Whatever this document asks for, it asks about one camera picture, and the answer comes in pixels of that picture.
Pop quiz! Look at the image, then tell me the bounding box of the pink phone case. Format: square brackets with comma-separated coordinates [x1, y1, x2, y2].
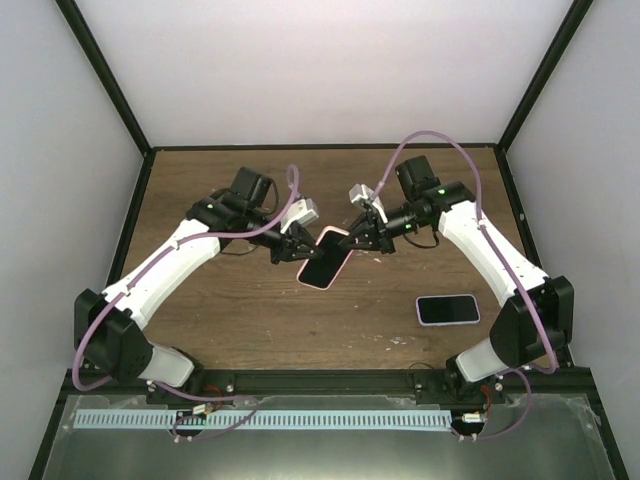
[296, 225, 353, 291]

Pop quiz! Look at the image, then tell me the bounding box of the black phone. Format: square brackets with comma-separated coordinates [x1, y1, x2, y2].
[415, 294, 481, 327]

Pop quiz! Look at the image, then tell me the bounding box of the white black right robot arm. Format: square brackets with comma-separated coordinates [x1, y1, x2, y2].
[340, 156, 574, 403]

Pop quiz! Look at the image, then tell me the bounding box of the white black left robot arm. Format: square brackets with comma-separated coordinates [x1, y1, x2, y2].
[72, 165, 321, 404]

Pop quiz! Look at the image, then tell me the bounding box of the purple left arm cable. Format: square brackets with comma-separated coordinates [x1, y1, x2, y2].
[72, 165, 301, 443]

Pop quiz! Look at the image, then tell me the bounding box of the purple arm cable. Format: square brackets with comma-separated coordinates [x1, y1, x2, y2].
[371, 130, 559, 443]
[72, 165, 301, 443]

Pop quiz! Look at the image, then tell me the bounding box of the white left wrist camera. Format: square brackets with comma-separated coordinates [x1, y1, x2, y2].
[280, 198, 319, 234]

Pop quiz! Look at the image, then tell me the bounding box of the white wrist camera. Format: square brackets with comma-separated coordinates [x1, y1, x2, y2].
[349, 184, 388, 224]
[280, 198, 319, 234]

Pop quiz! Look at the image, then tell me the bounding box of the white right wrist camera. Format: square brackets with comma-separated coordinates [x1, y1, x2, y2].
[349, 184, 388, 224]

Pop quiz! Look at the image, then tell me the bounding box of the black metal enclosure frame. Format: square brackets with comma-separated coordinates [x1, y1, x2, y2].
[29, 0, 629, 480]

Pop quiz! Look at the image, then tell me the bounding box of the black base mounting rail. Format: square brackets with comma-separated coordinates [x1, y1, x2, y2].
[79, 366, 600, 408]

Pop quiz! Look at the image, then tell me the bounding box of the light blue slotted cable duct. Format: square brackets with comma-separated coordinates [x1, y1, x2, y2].
[72, 409, 452, 432]

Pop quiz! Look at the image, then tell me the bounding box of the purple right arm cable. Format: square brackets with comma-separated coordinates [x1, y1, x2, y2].
[371, 130, 559, 443]

